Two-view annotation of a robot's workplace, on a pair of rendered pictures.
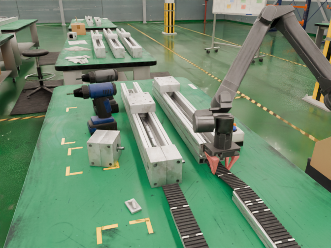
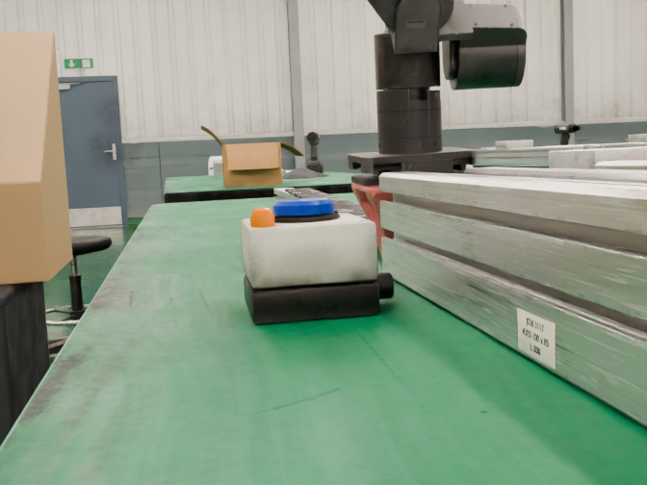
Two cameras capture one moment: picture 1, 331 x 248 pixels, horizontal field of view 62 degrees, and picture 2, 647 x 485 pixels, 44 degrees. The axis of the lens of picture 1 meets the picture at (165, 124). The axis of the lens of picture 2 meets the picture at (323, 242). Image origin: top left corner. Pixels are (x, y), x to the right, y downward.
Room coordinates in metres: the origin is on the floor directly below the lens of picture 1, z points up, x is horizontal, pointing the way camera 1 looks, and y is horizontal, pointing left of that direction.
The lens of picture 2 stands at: (1.51, -0.20, 0.88)
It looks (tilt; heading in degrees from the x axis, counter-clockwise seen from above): 6 degrees down; 185
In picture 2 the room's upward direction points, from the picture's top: 3 degrees counter-clockwise
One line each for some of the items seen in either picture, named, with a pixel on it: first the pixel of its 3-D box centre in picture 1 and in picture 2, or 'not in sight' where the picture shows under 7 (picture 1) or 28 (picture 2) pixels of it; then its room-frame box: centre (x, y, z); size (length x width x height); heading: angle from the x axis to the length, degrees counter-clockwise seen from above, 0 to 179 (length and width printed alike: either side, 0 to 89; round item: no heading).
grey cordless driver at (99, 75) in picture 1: (98, 92); not in sight; (1.31, 0.33, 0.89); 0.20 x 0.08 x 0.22; 113
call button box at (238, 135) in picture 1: (228, 136); (319, 261); (0.99, -0.25, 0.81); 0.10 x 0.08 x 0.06; 104
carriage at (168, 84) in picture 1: (166, 86); not in sight; (1.47, -0.01, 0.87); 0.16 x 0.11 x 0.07; 14
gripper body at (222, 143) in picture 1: (222, 140); (409, 131); (0.79, -0.19, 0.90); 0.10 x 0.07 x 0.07; 108
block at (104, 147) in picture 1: (108, 148); not in sight; (0.87, 0.21, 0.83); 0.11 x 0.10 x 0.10; 83
